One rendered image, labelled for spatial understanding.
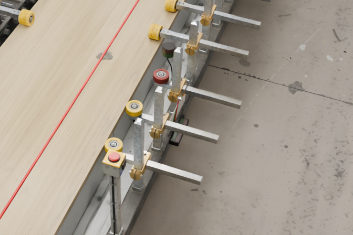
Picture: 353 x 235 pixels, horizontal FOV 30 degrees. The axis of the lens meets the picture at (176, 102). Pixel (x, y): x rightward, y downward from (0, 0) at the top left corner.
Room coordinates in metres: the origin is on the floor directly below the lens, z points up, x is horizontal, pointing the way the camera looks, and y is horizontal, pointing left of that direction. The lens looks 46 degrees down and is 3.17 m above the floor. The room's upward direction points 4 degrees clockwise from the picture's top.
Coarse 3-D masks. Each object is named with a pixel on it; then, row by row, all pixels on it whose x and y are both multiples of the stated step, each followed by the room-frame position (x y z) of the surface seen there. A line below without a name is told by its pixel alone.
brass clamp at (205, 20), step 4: (212, 8) 2.80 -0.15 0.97; (212, 12) 2.76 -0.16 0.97; (204, 16) 2.73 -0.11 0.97; (208, 16) 2.73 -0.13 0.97; (212, 16) 2.76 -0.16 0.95; (200, 20) 2.71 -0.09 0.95; (204, 20) 2.71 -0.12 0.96; (208, 20) 2.70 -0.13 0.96; (204, 24) 2.72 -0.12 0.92; (208, 24) 2.70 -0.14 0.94
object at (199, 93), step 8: (168, 88) 2.31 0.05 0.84; (184, 88) 2.29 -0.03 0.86; (192, 88) 2.29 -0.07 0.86; (200, 96) 2.26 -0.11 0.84; (208, 96) 2.25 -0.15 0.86; (216, 96) 2.25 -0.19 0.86; (224, 96) 2.26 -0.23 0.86; (224, 104) 2.23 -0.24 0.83; (232, 104) 2.21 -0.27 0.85; (240, 104) 2.21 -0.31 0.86
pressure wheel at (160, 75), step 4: (156, 72) 2.34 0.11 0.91; (160, 72) 2.34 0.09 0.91; (164, 72) 2.35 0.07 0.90; (168, 72) 2.35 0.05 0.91; (156, 76) 2.31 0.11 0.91; (160, 76) 2.32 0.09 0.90; (164, 76) 2.32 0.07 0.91; (168, 76) 2.32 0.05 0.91; (156, 80) 2.30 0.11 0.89; (160, 80) 2.29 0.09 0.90; (164, 80) 2.30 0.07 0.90; (168, 80) 2.32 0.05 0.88
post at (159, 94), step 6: (156, 90) 2.02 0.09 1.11; (162, 90) 2.02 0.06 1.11; (156, 96) 2.01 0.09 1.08; (162, 96) 2.01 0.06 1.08; (156, 102) 2.01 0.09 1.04; (162, 102) 2.02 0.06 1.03; (156, 108) 2.01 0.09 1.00; (162, 108) 2.02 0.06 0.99; (156, 114) 2.01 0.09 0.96; (162, 114) 2.03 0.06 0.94; (156, 120) 2.01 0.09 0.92; (162, 120) 2.03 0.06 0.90; (156, 126) 2.01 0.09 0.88; (156, 144) 2.01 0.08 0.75
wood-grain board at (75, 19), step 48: (48, 0) 2.85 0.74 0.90; (96, 0) 2.88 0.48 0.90; (144, 0) 2.91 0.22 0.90; (0, 48) 2.44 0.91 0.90; (48, 48) 2.46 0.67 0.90; (96, 48) 2.49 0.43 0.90; (144, 48) 2.52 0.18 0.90; (0, 96) 2.11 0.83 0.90; (48, 96) 2.13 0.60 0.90; (96, 96) 2.15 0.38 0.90; (0, 144) 1.82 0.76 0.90; (48, 144) 1.84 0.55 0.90; (96, 144) 1.86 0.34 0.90; (0, 192) 1.57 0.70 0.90; (48, 192) 1.59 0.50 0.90
